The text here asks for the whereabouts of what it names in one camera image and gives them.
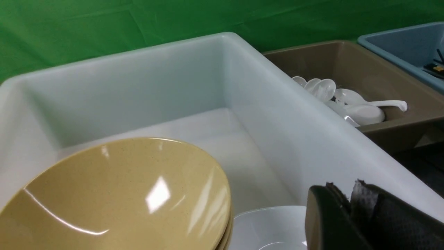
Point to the brown plastic bin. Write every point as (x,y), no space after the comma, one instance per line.
(355,68)

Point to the black chopstick in bin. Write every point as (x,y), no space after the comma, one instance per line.
(434,70)

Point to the large white plastic tub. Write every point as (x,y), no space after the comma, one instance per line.
(272,138)

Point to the yellow noodle bowl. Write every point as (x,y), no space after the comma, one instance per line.
(142,193)

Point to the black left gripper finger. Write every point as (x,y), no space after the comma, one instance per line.
(371,219)

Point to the teal plastic bin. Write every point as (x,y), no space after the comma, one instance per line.
(410,48)

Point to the yellow bowl in stack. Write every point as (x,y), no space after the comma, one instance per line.
(225,240)

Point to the green cloth backdrop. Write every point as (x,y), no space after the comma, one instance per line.
(38,34)

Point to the black plastic serving tray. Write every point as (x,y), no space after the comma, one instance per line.
(426,163)

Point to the white square dish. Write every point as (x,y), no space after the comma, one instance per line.
(272,228)

